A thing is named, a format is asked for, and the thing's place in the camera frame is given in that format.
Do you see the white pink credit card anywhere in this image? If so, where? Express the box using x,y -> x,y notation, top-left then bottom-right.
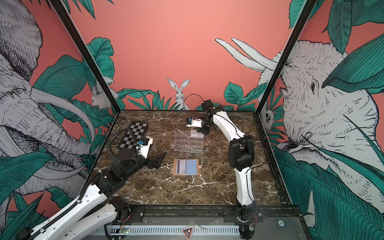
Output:
190,130 -> 204,139

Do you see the clear acrylic organizer box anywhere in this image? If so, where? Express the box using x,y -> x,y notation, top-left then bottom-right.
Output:
173,130 -> 204,154

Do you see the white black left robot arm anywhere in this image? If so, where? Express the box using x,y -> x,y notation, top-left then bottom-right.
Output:
16,146 -> 167,240

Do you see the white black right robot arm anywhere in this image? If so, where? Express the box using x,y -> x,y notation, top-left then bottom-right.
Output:
198,100 -> 256,222

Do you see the black white checkered board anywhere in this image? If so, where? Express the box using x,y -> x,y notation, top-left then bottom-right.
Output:
119,122 -> 149,150

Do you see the red triangle warning sticker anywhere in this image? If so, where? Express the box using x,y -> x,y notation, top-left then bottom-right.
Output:
182,227 -> 194,240

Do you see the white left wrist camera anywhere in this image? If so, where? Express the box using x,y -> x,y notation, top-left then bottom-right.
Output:
139,137 -> 153,159

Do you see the black front mounting rail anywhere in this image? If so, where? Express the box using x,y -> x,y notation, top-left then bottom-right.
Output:
126,205 -> 302,224

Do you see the white perforated cable tray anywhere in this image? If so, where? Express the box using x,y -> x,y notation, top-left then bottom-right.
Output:
107,225 -> 240,237

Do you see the black corner frame post right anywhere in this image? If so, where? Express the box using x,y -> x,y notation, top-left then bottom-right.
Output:
256,0 -> 317,115

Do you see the black corner frame post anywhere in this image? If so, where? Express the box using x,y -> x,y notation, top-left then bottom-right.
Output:
50,0 -> 121,115
256,0 -> 317,115

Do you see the black corner frame post left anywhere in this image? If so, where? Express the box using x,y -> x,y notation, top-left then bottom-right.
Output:
50,0 -> 121,115

